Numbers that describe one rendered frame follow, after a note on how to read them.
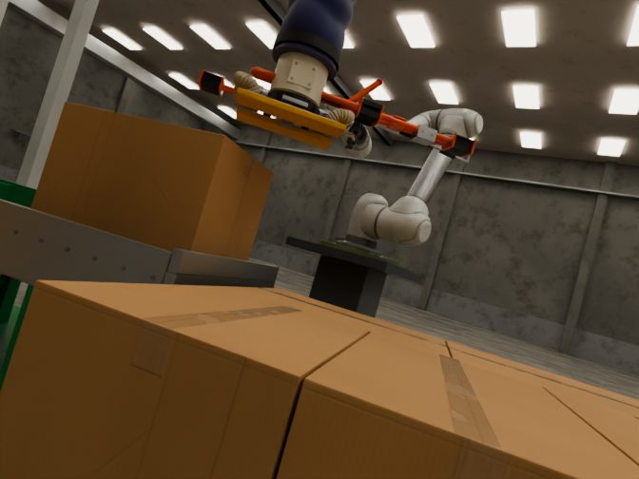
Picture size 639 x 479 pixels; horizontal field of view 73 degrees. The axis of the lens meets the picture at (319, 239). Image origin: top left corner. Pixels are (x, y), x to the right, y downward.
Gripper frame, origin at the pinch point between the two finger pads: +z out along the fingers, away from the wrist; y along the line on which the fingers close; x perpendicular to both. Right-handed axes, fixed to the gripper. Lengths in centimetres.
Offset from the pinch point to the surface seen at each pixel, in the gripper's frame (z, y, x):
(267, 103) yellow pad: 31.1, 13.3, 20.6
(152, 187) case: 32, 46, 47
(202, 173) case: 34, 39, 32
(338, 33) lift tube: 19.8, -17.7, 8.8
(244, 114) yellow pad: 15.4, 13.2, 33.3
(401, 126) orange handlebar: 4.9, 2.0, -17.4
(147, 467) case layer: 98, 83, -4
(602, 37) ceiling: -754, -546, -319
